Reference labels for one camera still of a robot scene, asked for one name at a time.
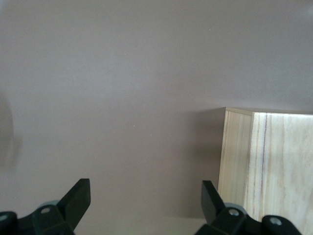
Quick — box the brown table cover mat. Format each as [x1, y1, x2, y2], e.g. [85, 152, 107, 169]
[0, 0, 313, 235]

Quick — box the wooden drawer cabinet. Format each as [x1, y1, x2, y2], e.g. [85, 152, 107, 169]
[217, 107, 313, 235]

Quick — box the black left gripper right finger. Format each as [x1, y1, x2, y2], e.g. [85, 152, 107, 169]
[195, 180, 300, 235]

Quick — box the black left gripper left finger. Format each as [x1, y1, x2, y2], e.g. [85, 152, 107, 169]
[0, 178, 91, 235]

